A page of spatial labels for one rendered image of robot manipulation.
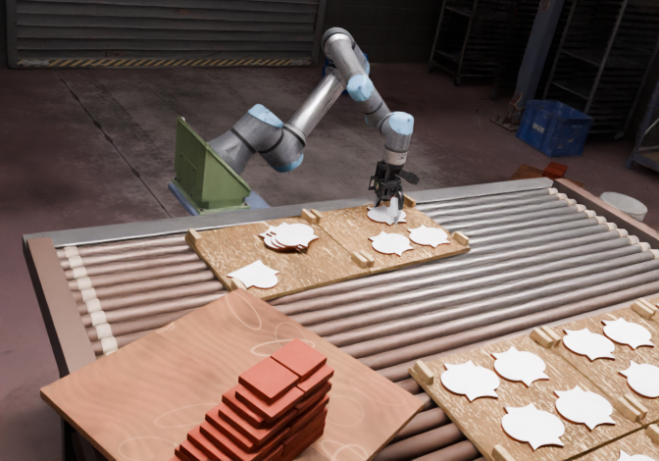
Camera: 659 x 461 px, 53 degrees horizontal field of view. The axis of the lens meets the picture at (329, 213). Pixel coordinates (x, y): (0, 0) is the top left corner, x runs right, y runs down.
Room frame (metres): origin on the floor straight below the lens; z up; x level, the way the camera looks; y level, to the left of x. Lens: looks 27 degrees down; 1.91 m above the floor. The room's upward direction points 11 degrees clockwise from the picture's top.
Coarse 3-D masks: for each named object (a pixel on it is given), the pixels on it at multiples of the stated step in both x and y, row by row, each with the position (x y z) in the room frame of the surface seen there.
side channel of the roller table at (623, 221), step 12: (564, 180) 2.59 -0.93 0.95; (564, 192) 2.53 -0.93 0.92; (576, 192) 2.49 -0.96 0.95; (588, 192) 2.51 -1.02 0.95; (588, 204) 2.43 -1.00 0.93; (600, 204) 2.41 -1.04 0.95; (600, 216) 2.38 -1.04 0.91; (612, 216) 2.34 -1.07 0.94; (624, 216) 2.33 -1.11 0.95; (624, 228) 2.29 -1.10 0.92; (636, 228) 2.25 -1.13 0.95; (648, 228) 2.27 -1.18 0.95; (648, 240) 2.20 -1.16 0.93
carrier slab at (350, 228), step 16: (352, 208) 1.99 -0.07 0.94; (320, 224) 1.84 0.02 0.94; (336, 224) 1.86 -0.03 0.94; (352, 224) 1.88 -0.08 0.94; (368, 224) 1.90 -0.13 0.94; (384, 224) 1.92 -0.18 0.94; (400, 224) 1.95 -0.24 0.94; (416, 224) 1.97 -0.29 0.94; (432, 224) 1.99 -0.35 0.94; (336, 240) 1.76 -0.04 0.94; (352, 240) 1.77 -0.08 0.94; (368, 240) 1.79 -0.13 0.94; (448, 240) 1.89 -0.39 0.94; (384, 256) 1.71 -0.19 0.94; (416, 256) 1.75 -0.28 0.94; (432, 256) 1.77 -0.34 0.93
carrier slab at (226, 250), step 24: (216, 240) 1.62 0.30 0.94; (240, 240) 1.65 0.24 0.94; (264, 240) 1.67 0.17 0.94; (216, 264) 1.50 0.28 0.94; (240, 264) 1.53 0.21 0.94; (264, 264) 1.55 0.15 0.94; (288, 264) 1.57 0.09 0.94; (312, 264) 1.59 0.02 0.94; (336, 264) 1.62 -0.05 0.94; (288, 288) 1.45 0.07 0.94; (312, 288) 1.49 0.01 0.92
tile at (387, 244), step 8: (384, 232) 1.85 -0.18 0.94; (376, 240) 1.79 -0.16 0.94; (384, 240) 1.80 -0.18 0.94; (392, 240) 1.81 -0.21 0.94; (400, 240) 1.81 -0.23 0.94; (408, 240) 1.82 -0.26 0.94; (376, 248) 1.74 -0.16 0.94; (384, 248) 1.75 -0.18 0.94; (392, 248) 1.76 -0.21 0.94; (400, 248) 1.76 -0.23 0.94; (408, 248) 1.77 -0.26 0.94; (400, 256) 1.72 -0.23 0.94
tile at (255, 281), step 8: (256, 264) 1.53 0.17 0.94; (240, 272) 1.47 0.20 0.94; (248, 272) 1.48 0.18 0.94; (256, 272) 1.49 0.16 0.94; (264, 272) 1.50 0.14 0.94; (272, 272) 1.50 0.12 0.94; (240, 280) 1.44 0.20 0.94; (248, 280) 1.44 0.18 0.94; (256, 280) 1.45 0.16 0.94; (264, 280) 1.46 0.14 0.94; (272, 280) 1.47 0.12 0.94; (248, 288) 1.42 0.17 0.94; (264, 288) 1.43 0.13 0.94
